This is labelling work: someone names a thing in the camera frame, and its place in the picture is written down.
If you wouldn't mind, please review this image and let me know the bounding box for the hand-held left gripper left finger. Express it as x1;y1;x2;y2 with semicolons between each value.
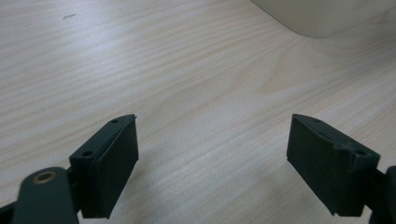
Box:
68;113;140;219

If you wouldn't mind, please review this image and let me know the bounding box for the cream square bin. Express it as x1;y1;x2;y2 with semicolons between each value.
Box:
249;0;396;39

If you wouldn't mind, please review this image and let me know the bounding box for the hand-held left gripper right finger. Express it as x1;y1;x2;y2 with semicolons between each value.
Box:
286;113;382;218

